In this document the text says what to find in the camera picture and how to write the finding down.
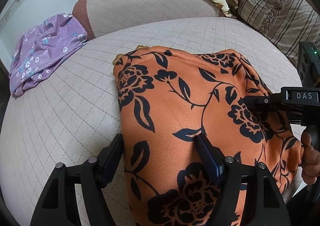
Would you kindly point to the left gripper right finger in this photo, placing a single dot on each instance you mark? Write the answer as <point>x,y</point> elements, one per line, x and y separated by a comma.
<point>263,205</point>

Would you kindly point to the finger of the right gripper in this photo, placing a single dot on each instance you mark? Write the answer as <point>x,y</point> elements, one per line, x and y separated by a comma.
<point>270,103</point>

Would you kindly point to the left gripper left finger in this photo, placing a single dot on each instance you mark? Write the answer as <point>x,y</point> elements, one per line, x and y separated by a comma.
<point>57,203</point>

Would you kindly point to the orange black floral blouse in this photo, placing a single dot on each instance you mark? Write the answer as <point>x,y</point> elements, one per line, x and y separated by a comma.
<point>167,97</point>

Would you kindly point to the person right hand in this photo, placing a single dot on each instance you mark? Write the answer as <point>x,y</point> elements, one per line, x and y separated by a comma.
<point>310,160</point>

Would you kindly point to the striped brown pillow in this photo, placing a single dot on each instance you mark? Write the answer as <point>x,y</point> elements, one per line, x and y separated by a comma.
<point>284,23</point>

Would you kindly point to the pink quilted mattress cover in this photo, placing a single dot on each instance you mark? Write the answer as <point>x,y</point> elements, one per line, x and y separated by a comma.
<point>73,114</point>

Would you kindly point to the purple floral cloth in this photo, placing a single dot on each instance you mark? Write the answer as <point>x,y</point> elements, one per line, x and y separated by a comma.
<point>42,49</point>

